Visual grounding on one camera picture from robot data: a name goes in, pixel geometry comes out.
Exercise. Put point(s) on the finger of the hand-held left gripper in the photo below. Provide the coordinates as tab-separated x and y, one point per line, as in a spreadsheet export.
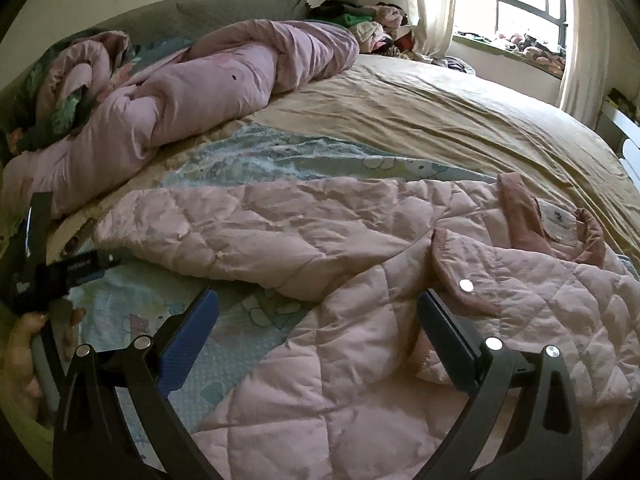
85	265

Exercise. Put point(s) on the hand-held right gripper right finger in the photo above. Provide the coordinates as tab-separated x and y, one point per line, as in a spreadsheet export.
450	342

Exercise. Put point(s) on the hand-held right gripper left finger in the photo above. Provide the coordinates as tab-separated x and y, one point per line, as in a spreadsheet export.
184	342

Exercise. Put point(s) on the pink quilted jacket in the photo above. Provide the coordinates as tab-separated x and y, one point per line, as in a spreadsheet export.
350	270

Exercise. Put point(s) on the heap of pink windowsill clothes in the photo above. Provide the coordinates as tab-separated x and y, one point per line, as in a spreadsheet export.
535	47

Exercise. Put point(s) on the pile of mixed clothes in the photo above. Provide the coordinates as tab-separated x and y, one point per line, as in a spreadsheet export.
370	22

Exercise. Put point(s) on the person's left hand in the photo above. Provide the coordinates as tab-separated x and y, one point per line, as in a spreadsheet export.
17	360

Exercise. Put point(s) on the pink rolled duvet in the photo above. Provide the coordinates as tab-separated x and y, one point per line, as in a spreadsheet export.
190	95

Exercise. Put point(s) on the cartoon printed blanket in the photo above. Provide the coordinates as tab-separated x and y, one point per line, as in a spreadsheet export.
280	155

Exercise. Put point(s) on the tan bed sheet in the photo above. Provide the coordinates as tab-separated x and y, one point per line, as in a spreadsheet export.
450	115

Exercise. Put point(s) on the grey headboard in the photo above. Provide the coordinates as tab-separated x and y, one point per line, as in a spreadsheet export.
65	25

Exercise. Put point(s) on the white dresser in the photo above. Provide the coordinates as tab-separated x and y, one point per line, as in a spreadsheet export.
625	120

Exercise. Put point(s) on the cream curtain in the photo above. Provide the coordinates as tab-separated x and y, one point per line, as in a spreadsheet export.
585	45
430	5

